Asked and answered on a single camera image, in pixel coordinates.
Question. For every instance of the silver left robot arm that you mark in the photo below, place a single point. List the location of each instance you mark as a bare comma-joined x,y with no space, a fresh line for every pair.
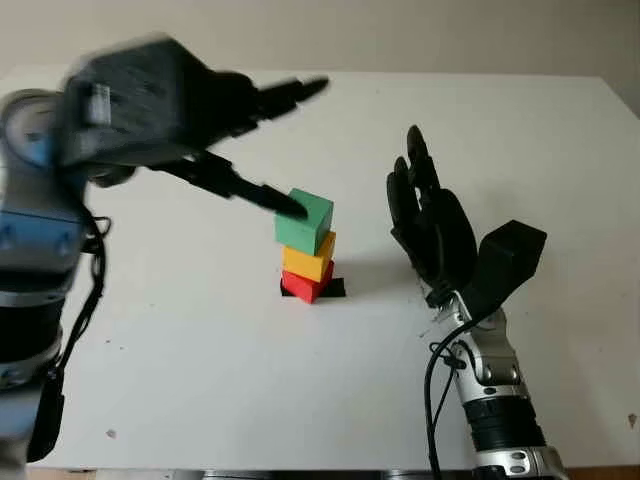
30,235

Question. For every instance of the black tape strip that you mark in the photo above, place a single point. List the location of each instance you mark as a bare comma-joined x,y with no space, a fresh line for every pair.
339,287

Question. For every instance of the red wooden cube block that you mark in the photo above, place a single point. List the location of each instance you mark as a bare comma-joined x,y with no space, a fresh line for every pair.
300,287

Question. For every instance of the yellow wooden cube block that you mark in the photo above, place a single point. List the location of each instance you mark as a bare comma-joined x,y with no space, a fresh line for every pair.
305,262

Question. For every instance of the green wooden cube block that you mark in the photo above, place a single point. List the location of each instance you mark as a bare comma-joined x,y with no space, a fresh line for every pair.
300,232

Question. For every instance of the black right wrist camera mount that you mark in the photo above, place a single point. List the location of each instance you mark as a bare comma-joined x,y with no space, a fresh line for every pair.
507,260

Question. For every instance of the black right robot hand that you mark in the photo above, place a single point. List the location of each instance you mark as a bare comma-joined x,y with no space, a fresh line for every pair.
442,240

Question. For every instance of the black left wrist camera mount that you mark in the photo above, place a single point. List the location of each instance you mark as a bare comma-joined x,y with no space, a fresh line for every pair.
135,100

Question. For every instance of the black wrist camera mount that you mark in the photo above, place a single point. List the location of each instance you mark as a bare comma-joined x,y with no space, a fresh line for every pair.
135,100
507,260

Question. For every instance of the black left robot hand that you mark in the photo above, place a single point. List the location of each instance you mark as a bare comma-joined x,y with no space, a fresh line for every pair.
235,105

